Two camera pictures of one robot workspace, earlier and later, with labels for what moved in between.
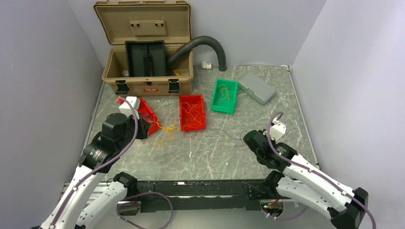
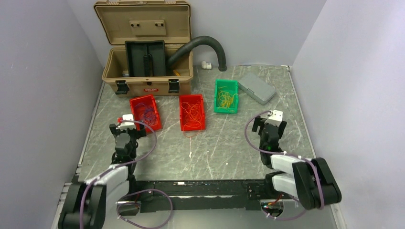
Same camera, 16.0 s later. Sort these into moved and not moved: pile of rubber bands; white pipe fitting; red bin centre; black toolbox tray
Moved: pile of rubber bands
Not moved: red bin centre; white pipe fitting; black toolbox tray
